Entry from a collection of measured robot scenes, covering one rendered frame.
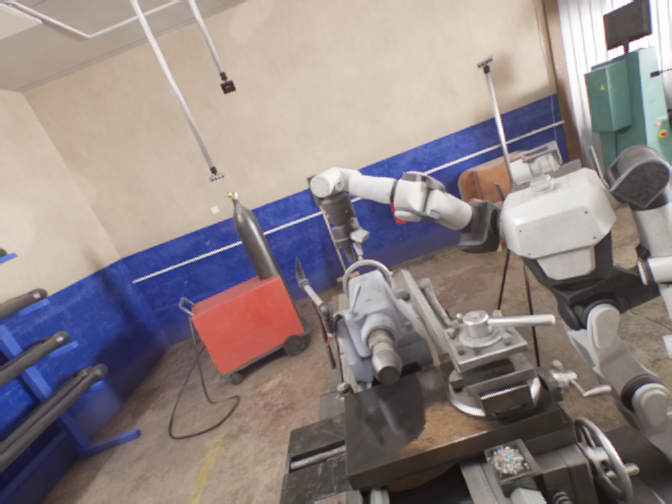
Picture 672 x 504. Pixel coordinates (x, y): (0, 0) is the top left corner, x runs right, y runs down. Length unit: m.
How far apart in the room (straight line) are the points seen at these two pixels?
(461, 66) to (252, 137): 2.56
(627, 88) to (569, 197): 3.72
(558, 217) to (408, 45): 3.96
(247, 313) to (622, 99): 4.16
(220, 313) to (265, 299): 0.41
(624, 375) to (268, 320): 2.85
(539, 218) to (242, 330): 2.96
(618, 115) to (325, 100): 3.04
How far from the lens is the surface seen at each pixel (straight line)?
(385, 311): 1.26
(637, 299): 1.44
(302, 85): 4.79
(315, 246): 4.90
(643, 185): 1.21
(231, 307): 3.58
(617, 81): 4.79
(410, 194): 1.07
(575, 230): 1.18
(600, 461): 1.31
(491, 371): 0.99
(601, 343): 1.41
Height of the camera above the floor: 1.69
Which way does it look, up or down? 17 degrees down
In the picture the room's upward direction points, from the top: 21 degrees counter-clockwise
